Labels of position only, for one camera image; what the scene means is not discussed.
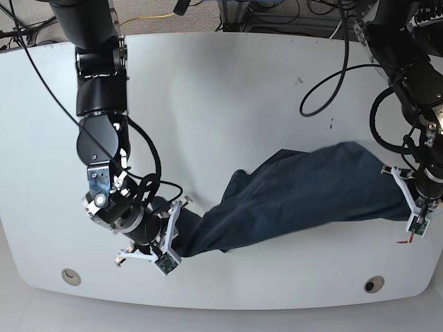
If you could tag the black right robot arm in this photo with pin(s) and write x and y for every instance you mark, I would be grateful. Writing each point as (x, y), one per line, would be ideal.
(103, 143)

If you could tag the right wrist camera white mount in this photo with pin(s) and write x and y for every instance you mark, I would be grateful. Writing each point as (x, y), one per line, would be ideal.
(168, 260)

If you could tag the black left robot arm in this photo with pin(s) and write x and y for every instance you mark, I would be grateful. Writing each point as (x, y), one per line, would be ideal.
(400, 36)

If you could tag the aluminium frame stand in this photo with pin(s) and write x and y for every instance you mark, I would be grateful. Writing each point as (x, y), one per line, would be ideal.
(235, 16)

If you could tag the table cable grommet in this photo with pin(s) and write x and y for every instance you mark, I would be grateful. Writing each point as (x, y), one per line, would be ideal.
(71, 277)
(374, 284)

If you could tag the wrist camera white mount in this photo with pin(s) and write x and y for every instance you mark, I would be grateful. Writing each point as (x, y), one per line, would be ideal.
(423, 209)
(168, 260)

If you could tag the black tripod legs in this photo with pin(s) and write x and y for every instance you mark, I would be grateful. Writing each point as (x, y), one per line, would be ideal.
(35, 20)

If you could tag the dark navy T-shirt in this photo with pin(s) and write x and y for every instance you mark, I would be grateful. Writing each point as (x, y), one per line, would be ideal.
(293, 191)

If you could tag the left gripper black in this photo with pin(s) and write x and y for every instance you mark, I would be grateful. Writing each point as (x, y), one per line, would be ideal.
(427, 186)

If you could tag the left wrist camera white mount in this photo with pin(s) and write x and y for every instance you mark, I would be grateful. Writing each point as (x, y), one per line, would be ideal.
(423, 209)

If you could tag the right table cable grommet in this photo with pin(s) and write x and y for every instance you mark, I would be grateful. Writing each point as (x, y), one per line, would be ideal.
(374, 284)

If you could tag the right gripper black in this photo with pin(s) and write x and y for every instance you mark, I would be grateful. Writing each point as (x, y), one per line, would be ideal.
(146, 227)

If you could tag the left table cable grommet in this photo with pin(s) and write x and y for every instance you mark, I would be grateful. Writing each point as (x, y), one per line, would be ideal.
(71, 277)

